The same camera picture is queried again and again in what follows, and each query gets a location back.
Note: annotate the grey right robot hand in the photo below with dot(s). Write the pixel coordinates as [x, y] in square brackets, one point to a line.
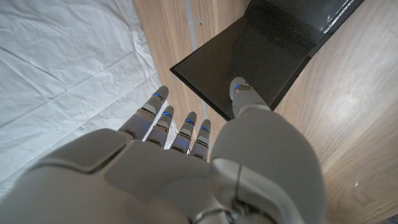
[155, 186]

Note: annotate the grey tape strip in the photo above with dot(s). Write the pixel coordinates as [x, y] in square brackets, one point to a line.
[190, 25]

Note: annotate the white backdrop cloth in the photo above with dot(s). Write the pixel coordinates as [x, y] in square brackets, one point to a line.
[62, 62]

